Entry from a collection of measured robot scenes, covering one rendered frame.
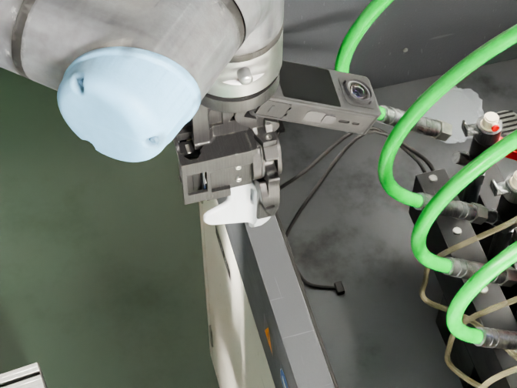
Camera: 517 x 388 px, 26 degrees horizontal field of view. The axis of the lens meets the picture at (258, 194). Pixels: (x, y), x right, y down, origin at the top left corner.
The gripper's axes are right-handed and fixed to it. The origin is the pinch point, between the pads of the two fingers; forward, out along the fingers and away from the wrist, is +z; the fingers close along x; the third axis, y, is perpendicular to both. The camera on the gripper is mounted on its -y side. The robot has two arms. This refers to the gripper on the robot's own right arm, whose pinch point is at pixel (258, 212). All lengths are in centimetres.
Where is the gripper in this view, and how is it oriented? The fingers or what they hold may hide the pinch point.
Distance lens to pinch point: 99.9
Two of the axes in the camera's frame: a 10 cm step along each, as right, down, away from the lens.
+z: 0.0, 5.8, 8.1
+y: -9.6, 2.2, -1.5
